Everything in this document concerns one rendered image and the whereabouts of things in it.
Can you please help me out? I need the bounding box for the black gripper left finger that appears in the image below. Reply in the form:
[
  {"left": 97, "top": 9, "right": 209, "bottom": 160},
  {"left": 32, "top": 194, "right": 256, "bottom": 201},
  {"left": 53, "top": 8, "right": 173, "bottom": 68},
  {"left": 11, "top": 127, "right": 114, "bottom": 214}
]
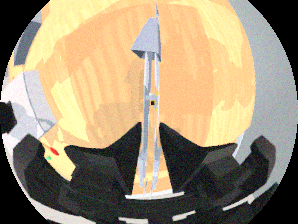
[{"left": 64, "top": 121, "right": 142, "bottom": 196}]

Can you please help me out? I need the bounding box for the grey rectangular roasting tin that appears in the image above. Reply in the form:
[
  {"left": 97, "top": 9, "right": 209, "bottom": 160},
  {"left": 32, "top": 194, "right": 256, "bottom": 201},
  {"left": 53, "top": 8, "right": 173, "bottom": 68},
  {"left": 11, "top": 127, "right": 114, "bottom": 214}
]
[{"left": 12, "top": 8, "right": 43, "bottom": 67}]

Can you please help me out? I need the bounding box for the light brown wooden board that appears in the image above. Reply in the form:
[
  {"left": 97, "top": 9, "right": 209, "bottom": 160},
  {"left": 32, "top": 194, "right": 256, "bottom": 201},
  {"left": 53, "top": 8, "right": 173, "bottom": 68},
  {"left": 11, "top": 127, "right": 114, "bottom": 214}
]
[{"left": 65, "top": 3, "right": 214, "bottom": 172}]

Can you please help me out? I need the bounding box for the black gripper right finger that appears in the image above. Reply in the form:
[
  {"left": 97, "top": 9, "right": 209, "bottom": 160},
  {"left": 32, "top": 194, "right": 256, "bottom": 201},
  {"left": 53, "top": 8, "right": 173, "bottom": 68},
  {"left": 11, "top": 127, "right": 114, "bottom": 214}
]
[{"left": 160, "top": 123, "right": 237, "bottom": 194}]

